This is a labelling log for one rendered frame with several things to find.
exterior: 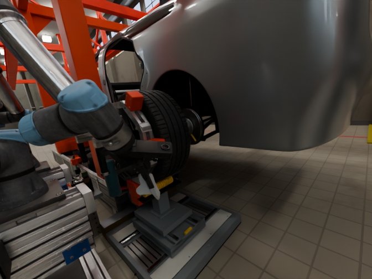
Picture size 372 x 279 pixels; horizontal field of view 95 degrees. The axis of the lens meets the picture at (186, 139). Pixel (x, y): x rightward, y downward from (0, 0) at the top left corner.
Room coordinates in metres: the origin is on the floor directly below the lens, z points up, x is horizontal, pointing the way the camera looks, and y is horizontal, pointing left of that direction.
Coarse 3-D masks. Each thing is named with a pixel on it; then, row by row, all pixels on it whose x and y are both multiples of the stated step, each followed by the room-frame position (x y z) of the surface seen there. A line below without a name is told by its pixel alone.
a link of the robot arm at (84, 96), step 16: (80, 80) 0.36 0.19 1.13; (64, 96) 0.32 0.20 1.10; (80, 96) 0.32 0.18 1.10; (96, 96) 0.34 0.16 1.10; (64, 112) 0.34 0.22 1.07; (80, 112) 0.33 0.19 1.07; (96, 112) 0.34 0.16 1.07; (112, 112) 0.37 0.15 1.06; (80, 128) 0.35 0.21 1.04; (96, 128) 0.35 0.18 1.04; (112, 128) 0.37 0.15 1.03
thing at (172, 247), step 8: (192, 216) 1.23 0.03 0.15; (200, 216) 1.19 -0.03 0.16; (136, 224) 1.23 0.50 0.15; (144, 224) 1.21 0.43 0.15; (184, 224) 1.15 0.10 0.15; (192, 224) 1.12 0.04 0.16; (200, 224) 1.13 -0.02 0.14; (144, 232) 1.14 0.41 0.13; (152, 232) 1.11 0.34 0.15; (176, 232) 1.08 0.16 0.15; (184, 232) 1.03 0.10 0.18; (192, 232) 1.06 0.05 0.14; (152, 240) 1.07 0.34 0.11; (160, 240) 1.00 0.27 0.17; (168, 240) 1.01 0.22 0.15; (176, 240) 0.98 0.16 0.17; (184, 240) 1.00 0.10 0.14; (160, 248) 1.01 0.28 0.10; (168, 248) 0.93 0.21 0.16; (176, 248) 0.95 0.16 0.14
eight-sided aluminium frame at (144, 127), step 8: (112, 104) 1.14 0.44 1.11; (120, 104) 1.05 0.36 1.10; (128, 112) 1.01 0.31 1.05; (136, 112) 1.02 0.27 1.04; (136, 120) 0.95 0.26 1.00; (144, 120) 0.98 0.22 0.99; (144, 128) 0.94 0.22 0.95; (144, 136) 0.93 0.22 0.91; (152, 136) 0.96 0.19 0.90; (152, 168) 0.98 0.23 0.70
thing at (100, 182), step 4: (60, 156) 3.22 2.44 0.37; (64, 156) 3.06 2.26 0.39; (64, 160) 2.99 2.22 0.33; (68, 160) 2.73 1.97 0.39; (68, 164) 2.81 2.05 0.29; (80, 164) 2.36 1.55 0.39; (80, 168) 2.20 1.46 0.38; (84, 168) 2.15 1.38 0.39; (88, 172) 1.98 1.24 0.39; (92, 172) 1.95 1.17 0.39; (92, 176) 1.87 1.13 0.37; (96, 176) 1.81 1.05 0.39; (92, 180) 1.92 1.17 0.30; (96, 180) 1.77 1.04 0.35; (100, 180) 1.69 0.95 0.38; (104, 180) 1.65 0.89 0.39; (96, 184) 1.82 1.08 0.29; (100, 184) 1.71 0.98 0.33; (104, 184) 1.62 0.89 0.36; (104, 188) 1.66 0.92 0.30
